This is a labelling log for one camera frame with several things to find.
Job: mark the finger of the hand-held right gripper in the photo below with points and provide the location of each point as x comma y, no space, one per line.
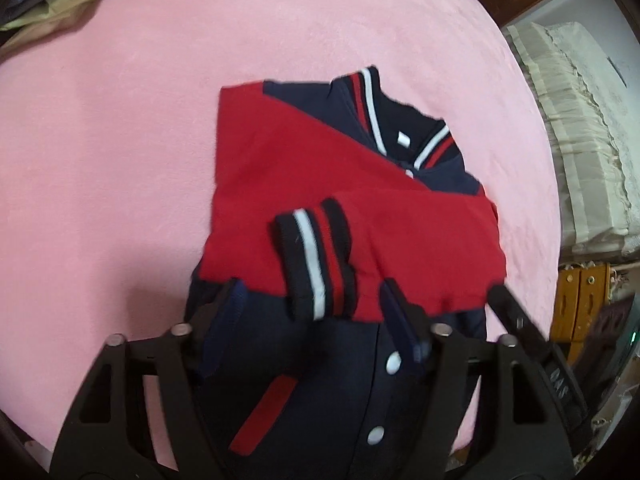
515,312

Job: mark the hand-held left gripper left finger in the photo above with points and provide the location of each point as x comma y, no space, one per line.
226,312

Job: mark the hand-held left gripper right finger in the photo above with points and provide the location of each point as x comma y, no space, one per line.
400,317

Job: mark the navy and red varsity jacket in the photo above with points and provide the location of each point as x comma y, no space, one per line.
310,180

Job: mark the black speaker box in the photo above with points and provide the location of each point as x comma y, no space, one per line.
615,350

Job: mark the yellow wooden cabinet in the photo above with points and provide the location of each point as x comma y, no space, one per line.
580,305

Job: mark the pink fleece blanket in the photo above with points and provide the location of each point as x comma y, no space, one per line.
125,170

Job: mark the white lace bedspread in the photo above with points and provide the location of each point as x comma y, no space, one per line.
595,110

